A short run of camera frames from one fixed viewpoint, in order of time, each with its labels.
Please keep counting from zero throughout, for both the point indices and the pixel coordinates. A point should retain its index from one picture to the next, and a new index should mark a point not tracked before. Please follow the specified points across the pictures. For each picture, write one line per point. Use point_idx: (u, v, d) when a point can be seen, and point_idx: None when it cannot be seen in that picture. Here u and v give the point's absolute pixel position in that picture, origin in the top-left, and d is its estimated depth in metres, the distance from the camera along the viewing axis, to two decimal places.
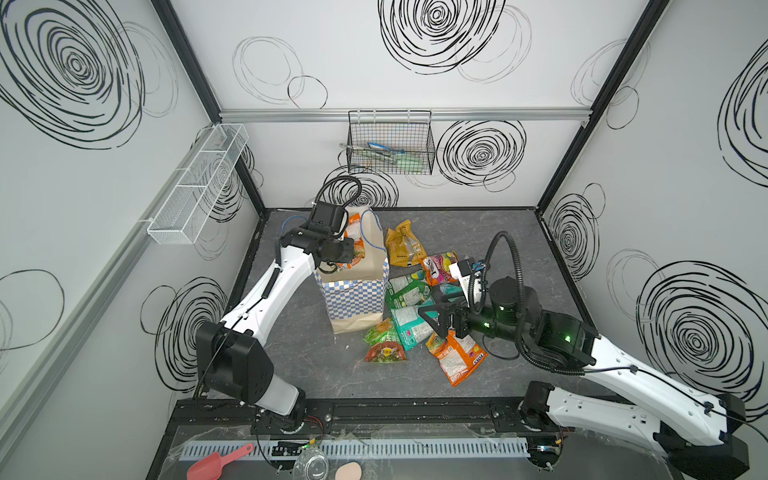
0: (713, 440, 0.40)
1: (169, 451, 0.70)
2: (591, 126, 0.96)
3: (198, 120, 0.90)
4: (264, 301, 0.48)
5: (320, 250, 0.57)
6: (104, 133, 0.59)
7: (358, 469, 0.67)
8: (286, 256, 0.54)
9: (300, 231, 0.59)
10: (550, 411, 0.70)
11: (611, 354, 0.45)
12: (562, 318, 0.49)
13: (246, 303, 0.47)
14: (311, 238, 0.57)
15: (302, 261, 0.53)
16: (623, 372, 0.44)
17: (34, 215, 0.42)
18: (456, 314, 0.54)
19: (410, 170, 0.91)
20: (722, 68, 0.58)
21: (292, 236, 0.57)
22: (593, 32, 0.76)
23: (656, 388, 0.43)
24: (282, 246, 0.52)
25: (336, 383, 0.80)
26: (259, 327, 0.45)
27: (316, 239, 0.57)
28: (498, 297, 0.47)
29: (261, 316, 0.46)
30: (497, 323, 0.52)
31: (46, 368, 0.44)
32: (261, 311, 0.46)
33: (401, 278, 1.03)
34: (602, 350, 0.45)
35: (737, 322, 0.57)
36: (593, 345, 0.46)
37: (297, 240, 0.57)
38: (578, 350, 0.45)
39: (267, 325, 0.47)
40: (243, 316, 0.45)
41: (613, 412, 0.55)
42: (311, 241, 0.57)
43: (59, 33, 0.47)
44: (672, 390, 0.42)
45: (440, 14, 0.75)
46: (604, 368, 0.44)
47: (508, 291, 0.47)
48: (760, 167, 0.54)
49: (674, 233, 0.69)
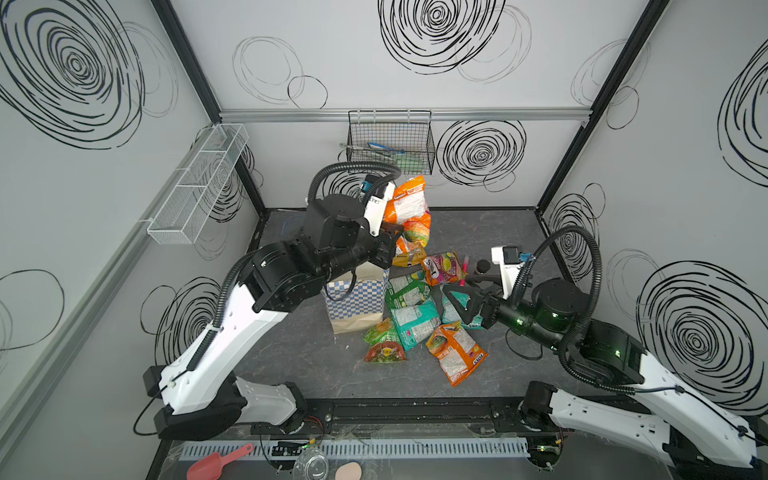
0: (743, 463, 0.40)
1: (169, 451, 0.70)
2: (591, 126, 0.96)
3: (198, 120, 0.90)
4: (190, 372, 0.37)
5: (286, 292, 0.36)
6: (104, 133, 0.59)
7: (358, 469, 0.67)
8: (231, 300, 0.37)
9: (264, 264, 0.37)
10: (550, 413, 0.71)
11: (657, 372, 0.42)
12: (605, 327, 0.45)
13: (183, 363, 0.38)
14: (277, 271, 0.36)
15: (245, 324, 0.35)
16: (669, 392, 0.41)
17: (35, 215, 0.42)
18: (488, 303, 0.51)
19: (411, 170, 0.91)
20: (722, 68, 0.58)
21: (257, 272, 0.37)
22: (592, 32, 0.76)
23: (697, 410, 0.41)
24: (238, 289, 0.37)
25: (335, 383, 0.80)
26: (180, 403, 0.37)
27: (280, 277, 0.36)
28: (555, 303, 0.40)
29: (187, 390, 0.37)
30: (534, 323, 0.48)
31: (47, 368, 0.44)
32: (186, 385, 0.37)
33: (401, 278, 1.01)
34: (649, 368, 0.42)
35: (738, 322, 0.57)
36: (641, 362, 0.42)
37: (261, 275, 0.36)
38: (627, 365, 0.41)
39: (205, 392, 0.39)
40: (171, 382, 0.38)
41: (619, 418, 0.55)
42: (270, 280, 0.36)
43: (59, 33, 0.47)
44: (712, 412, 0.41)
45: (440, 14, 0.75)
46: (651, 388, 0.41)
47: (563, 298, 0.41)
48: (761, 167, 0.54)
49: (675, 234, 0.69)
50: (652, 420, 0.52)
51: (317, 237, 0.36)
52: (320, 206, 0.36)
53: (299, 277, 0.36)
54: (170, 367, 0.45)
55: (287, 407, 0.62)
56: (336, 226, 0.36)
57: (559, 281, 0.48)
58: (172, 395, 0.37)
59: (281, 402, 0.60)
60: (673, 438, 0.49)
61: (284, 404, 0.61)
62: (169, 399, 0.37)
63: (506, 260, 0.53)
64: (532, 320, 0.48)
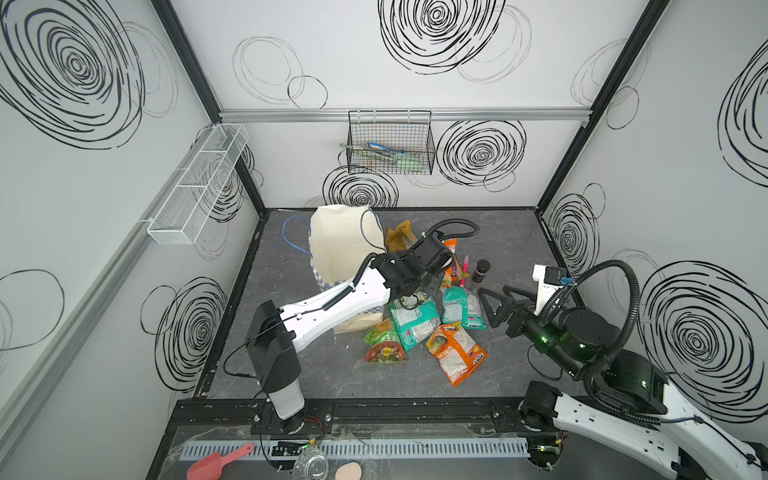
0: None
1: (169, 451, 0.70)
2: (591, 126, 0.96)
3: (198, 120, 0.90)
4: (320, 312, 0.47)
5: (402, 286, 0.52)
6: (104, 134, 0.59)
7: (358, 469, 0.67)
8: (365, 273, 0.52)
9: (393, 260, 0.55)
10: (554, 416, 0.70)
11: (677, 402, 0.43)
12: (628, 357, 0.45)
13: (308, 304, 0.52)
14: (397, 271, 0.53)
15: (377, 292, 0.50)
16: (688, 421, 0.43)
17: (34, 215, 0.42)
18: (516, 313, 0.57)
19: (410, 169, 0.91)
20: (721, 69, 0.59)
21: (383, 261, 0.55)
22: (592, 32, 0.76)
23: (710, 438, 0.43)
24: (369, 267, 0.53)
25: (336, 383, 0.80)
26: (301, 335, 0.44)
27: (402, 274, 0.53)
28: (581, 333, 0.42)
29: (311, 326, 0.45)
30: (557, 345, 0.49)
31: (46, 368, 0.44)
32: (313, 321, 0.46)
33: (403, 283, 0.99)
34: (671, 398, 0.43)
35: (738, 322, 0.57)
36: (664, 391, 0.44)
37: (387, 267, 0.54)
38: (652, 397, 0.42)
39: (315, 336, 0.46)
40: (298, 315, 0.46)
41: (629, 431, 0.56)
42: (397, 276, 0.52)
43: (59, 33, 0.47)
44: (722, 439, 0.43)
45: (440, 14, 0.75)
46: (673, 418, 0.42)
47: (590, 330, 0.42)
48: (761, 166, 0.54)
49: (675, 233, 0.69)
50: (659, 437, 0.54)
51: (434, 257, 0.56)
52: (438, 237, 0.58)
53: (412, 280, 0.53)
54: (290, 304, 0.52)
55: (295, 403, 0.62)
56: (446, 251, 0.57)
57: (585, 310, 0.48)
58: (293, 326, 0.45)
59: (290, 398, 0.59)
60: (680, 457, 0.51)
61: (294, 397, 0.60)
62: (292, 328, 0.44)
63: (546, 278, 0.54)
64: (556, 342, 0.50)
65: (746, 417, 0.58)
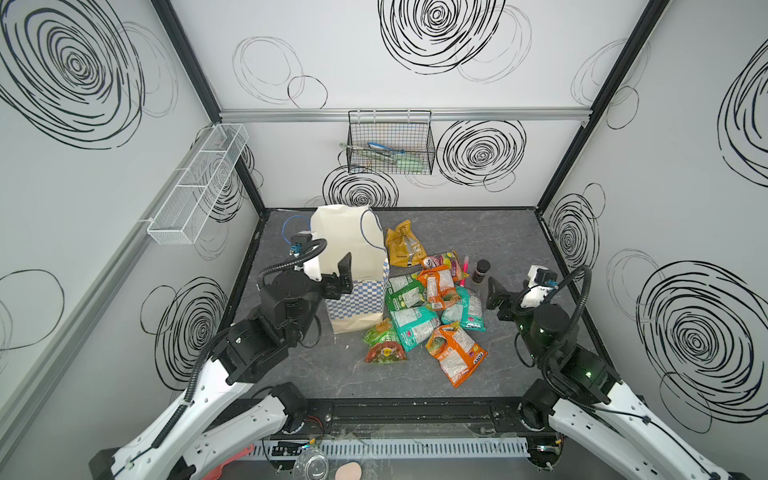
0: None
1: None
2: (591, 126, 0.96)
3: (198, 120, 0.90)
4: (154, 450, 0.39)
5: (259, 364, 0.43)
6: (104, 133, 0.59)
7: (358, 469, 0.67)
8: (204, 374, 0.43)
9: (237, 343, 0.44)
10: (552, 415, 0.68)
11: (627, 400, 0.48)
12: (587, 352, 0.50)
13: (140, 443, 0.40)
14: (244, 354, 0.43)
15: (218, 392, 0.41)
16: (635, 419, 0.47)
17: (29, 214, 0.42)
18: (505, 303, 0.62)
19: (410, 170, 0.91)
20: (721, 68, 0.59)
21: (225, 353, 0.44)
22: (593, 32, 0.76)
23: (664, 443, 0.45)
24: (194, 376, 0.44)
25: (336, 383, 0.80)
26: None
27: (245, 363, 0.42)
28: (543, 319, 0.51)
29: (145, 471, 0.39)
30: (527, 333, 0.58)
31: (46, 369, 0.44)
32: (148, 464, 0.39)
33: (401, 278, 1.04)
34: (620, 393, 0.49)
35: (738, 322, 0.57)
36: (611, 386, 0.50)
37: (235, 351, 0.44)
38: (595, 387, 0.49)
39: (162, 474, 0.41)
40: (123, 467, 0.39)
41: (625, 448, 0.55)
42: (255, 350, 0.44)
43: (59, 33, 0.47)
44: (674, 443, 0.45)
45: (440, 14, 0.75)
46: (615, 410, 0.48)
47: (555, 317, 0.51)
48: (760, 167, 0.54)
49: (674, 233, 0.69)
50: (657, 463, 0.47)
51: (288, 298, 0.42)
52: (295, 275, 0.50)
53: (273, 349, 0.45)
54: (120, 449, 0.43)
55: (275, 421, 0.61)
56: (300, 290, 0.43)
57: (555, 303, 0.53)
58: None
59: (260, 425, 0.59)
60: None
61: (260, 410, 0.61)
62: None
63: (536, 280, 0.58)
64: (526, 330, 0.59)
65: (746, 418, 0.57)
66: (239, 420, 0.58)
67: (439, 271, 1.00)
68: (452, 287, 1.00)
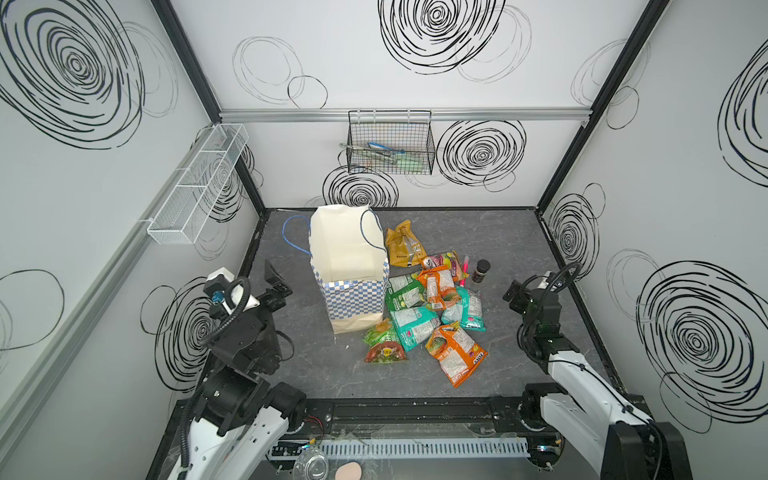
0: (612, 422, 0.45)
1: (169, 451, 0.70)
2: (591, 126, 0.96)
3: (198, 120, 0.90)
4: None
5: (245, 405, 0.46)
6: (104, 133, 0.59)
7: (358, 469, 0.67)
8: (193, 437, 0.44)
9: (214, 396, 0.46)
10: (544, 396, 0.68)
11: (571, 355, 0.60)
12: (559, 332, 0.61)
13: None
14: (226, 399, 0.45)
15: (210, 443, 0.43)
16: (573, 367, 0.56)
17: (29, 214, 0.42)
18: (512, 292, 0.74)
19: (410, 169, 0.91)
20: (721, 69, 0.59)
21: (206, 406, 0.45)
22: (593, 32, 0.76)
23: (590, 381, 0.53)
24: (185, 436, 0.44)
25: (336, 383, 0.80)
26: None
27: (231, 408, 0.45)
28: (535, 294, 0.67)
29: None
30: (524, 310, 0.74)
31: (46, 369, 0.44)
32: None
33: (401, 278, 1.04)
34: (567, 353, 0.60)
35: (738, 322, 0.57)
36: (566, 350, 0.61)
37: (216, 403, 0.45)
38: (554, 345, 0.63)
39: None
40: None
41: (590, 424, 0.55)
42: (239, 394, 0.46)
43: (59, 33, 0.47)
44: (598, 383, 0.52)
45: (440, 14, 0.75)
46: (559, 357, 0.59)
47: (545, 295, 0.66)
48: (761, 167, 0.54)
49: (674, 233, 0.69)
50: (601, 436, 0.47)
51: (242, 348, 0.42)
52: (242, 318, 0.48)
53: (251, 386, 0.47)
54: None
55: (277, 428, 0.62)
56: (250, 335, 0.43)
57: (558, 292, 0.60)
58: None
59: (261, 443, 0.59)
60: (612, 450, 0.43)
61: (256, 428, 0.61)
62: None
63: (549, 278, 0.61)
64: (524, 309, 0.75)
65: (746, 418, 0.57)
66: (238, 448, 0.58)
67: (439, 271, 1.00)
68: (452, 286, 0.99)
